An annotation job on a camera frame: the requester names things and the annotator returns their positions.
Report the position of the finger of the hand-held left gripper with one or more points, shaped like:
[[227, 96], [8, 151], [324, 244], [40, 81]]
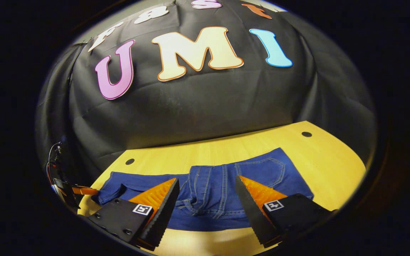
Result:
[[84, 191]]

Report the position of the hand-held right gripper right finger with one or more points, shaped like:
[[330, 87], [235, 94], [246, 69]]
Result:
[[251, 213]]

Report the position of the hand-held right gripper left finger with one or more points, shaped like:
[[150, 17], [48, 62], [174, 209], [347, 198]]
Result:
[[162, 213]]

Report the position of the blue jeans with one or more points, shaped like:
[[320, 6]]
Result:
[[212, 192]]

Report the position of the black backdrop cloth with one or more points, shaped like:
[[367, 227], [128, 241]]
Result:
[[208, 106]]

